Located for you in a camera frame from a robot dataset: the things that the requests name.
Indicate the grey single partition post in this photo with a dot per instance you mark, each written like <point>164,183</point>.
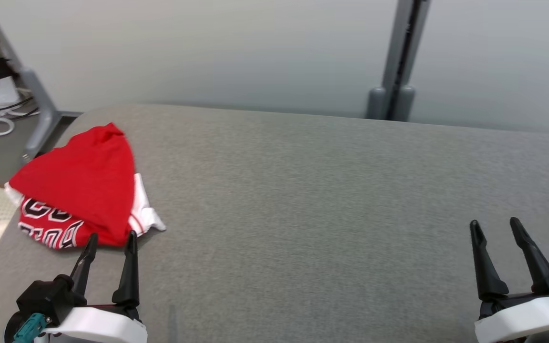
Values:
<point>41,105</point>

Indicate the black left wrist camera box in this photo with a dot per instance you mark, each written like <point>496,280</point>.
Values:
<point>45,297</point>

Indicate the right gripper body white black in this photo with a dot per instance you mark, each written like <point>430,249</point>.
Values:
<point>522,319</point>

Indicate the grey double partition post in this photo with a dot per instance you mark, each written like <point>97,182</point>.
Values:
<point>398,57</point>

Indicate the black power adapter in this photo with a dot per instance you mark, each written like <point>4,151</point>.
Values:
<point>0,68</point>

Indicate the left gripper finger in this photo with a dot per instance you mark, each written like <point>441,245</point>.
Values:
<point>84,274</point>
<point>129,281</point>

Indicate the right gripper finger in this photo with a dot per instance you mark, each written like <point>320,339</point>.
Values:
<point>489,276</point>
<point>539,271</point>

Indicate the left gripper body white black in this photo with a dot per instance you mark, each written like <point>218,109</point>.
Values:
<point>98,326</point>

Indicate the white power strip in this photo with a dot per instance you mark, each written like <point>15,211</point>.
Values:
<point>2,93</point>

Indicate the red basketball jersey white trim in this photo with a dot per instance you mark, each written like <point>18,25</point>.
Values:
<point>84,181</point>

